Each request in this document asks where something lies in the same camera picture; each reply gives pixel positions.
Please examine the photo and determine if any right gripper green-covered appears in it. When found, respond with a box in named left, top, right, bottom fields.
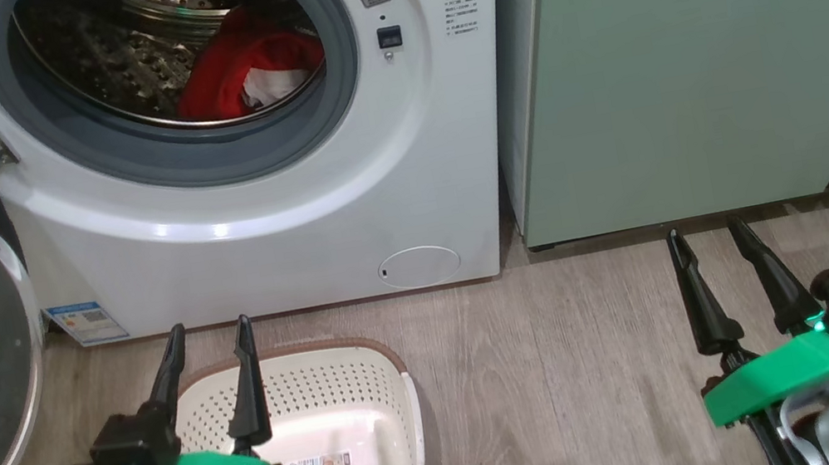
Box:
left=664, top=199, right=829, bottom=465

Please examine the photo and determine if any red white striped garment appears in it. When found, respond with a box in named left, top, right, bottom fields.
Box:
left=238, top=56, right=316, bottom=112

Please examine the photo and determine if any white front-load washing machine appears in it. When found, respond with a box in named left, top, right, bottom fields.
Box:
left=0, top=0, right=556, bottom=363

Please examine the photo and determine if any stainless steel washing machine drum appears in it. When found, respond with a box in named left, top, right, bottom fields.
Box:
left=9, top=0, right=336, bottom=158

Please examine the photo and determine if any black door latch socket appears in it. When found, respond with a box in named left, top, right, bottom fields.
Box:
left=375, top=24, right=405, bottom=51

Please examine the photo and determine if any blue energy label sticker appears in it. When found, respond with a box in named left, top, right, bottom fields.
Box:
left=42, top=296, right=131, bottom=353

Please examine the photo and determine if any cream perforated laundry basket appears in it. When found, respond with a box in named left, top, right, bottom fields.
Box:
left=151, top=325, right=430, bottom=465

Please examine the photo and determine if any round white filter cover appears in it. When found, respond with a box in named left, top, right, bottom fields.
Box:
left=375, top=240, right=465, bottom=295

